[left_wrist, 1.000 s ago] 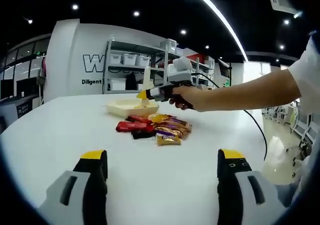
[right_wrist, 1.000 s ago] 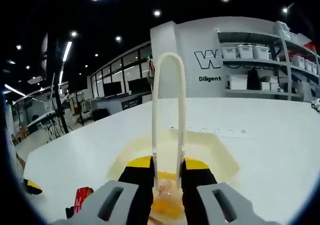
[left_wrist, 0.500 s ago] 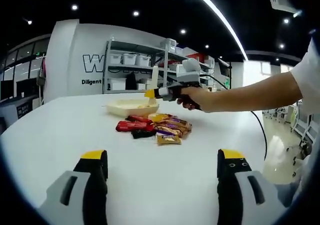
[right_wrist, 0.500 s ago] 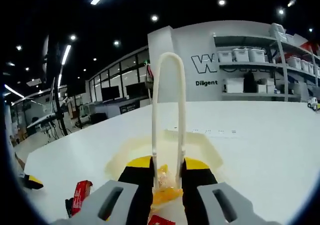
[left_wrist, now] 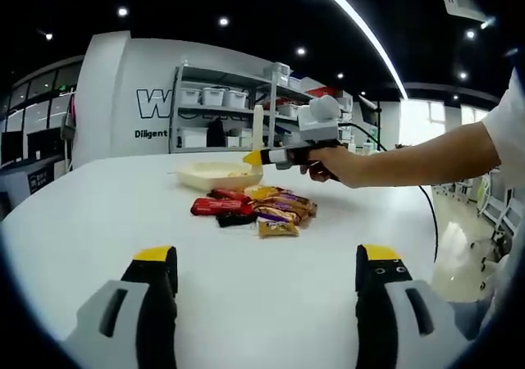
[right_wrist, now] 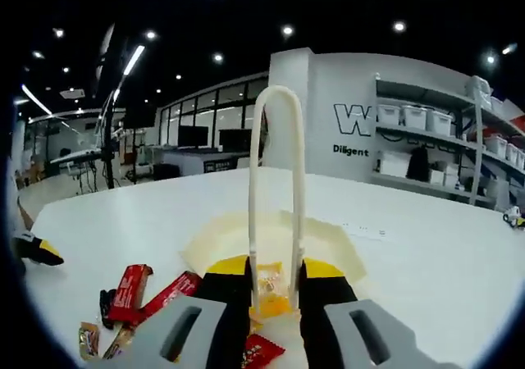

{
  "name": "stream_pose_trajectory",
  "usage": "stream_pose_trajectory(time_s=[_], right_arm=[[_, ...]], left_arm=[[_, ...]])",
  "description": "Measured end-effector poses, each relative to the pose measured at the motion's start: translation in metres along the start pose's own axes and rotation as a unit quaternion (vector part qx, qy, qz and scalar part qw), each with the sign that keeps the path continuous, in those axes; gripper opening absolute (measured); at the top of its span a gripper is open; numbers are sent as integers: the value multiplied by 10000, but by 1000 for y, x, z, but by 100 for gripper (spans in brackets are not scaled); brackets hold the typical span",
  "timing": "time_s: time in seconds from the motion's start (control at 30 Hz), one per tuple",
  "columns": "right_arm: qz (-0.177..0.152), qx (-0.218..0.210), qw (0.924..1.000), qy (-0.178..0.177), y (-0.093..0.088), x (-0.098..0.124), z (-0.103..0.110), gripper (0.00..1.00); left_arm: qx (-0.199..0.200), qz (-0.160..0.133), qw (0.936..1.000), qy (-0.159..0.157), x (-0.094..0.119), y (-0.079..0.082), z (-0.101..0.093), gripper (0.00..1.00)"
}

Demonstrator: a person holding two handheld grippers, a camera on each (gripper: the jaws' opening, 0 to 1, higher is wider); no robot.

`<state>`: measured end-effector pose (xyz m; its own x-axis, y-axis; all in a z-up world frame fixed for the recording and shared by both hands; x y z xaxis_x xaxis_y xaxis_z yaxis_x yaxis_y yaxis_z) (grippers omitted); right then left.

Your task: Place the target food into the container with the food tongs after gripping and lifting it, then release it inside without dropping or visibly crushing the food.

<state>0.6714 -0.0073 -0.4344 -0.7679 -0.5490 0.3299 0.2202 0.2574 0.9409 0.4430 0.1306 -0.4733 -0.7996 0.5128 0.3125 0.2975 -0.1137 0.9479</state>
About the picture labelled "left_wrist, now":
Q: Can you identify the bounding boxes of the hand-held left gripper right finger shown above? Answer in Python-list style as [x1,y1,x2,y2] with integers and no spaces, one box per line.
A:
[354,244,480,369]

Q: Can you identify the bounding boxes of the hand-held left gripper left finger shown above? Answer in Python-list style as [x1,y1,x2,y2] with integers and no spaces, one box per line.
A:
[63,244,180,369]

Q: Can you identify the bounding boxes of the pile of food snack packets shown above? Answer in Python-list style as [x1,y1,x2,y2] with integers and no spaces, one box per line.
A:
[190,166,319,239]

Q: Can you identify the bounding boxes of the cream rectangular food container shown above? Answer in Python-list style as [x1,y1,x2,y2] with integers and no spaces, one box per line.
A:
[175,160,264,193]

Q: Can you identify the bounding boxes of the person's right hand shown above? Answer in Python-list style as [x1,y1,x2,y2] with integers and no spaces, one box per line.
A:
[300,144,360,186]

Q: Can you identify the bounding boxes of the black screen on tripod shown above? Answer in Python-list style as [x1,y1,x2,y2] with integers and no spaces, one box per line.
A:
[357,94,381,140]

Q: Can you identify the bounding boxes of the black bag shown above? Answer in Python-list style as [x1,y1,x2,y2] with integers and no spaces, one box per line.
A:
[206,119,226,148]

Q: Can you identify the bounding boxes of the person's blue jeans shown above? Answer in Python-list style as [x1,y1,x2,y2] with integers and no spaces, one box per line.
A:
[446,298,493,341]

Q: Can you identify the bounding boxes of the white cardboard box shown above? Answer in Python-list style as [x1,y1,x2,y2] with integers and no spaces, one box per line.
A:
[178,127,208,148]

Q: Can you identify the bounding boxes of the row of white storage bins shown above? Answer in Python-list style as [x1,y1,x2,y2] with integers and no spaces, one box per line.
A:
[179,61,354,118]

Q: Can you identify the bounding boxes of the long ceiling light strip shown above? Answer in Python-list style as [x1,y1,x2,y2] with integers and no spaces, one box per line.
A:
[303,0,409,99]

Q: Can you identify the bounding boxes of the grey metal storage shelf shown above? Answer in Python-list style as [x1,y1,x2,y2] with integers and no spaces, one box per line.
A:
[169,62,358,156]

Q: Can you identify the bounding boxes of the group of round ceiling lights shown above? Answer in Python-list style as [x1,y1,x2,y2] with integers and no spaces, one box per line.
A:
[40,6,477,83]

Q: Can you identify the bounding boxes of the white office chair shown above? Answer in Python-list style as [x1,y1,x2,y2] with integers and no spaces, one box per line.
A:
[477,167,518,271]

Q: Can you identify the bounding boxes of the white counter with dark sign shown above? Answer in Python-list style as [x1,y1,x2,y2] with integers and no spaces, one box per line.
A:
[0,155,69,222]

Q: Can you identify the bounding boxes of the black monitor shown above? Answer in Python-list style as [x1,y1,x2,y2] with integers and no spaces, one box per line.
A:
[26,126,57,161]
[0,130,25,167]

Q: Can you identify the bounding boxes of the stand with hanging bags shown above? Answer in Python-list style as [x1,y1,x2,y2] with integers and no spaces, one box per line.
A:
[61,89,80,171]

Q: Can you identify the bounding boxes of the black cable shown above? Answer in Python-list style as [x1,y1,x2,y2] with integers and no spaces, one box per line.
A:
[338,121,440,266]

